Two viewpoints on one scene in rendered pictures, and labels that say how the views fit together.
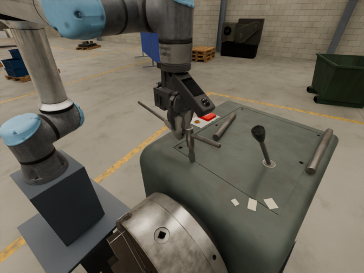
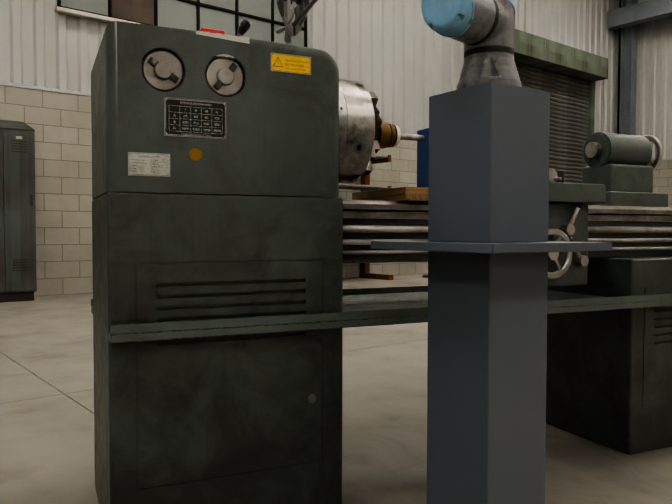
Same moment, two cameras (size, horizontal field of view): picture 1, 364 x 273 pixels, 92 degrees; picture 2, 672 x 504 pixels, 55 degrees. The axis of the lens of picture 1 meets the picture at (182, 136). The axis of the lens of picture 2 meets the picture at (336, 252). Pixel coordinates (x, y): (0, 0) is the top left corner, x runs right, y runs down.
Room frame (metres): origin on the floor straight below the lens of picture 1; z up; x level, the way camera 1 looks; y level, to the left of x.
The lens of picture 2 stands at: (2.09, 0.76, 0.78)
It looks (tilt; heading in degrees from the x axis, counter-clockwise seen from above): 2 degrees down; 201
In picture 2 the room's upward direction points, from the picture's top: straight up
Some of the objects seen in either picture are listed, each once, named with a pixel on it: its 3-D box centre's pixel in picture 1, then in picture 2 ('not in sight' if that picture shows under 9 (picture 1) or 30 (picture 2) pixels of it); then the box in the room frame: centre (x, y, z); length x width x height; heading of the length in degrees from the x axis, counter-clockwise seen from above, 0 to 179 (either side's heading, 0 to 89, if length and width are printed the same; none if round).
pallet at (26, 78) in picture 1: (28, 63); not in sight; (5.80, 4.76, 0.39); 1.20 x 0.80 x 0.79; 157
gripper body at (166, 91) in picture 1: (174, 87); not in sight; (0.44, 0.02, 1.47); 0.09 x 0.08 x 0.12; 45
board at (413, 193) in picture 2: not in sight; (417, 197); (0.00, 0.25, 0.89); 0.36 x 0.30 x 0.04; 45
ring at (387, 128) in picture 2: not in sight; (379, 135); (0.10, 0.15, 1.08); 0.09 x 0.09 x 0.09; 45
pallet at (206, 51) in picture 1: (201, 53); not in sight; (8.43, -0.88, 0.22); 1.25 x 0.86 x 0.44; 152
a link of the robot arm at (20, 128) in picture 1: (29, 136); (487, 22); (0.52, 0.55, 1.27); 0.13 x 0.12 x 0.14; 158
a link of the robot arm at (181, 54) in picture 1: (174, 53); not in sight; (0.44, 0.02, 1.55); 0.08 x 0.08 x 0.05
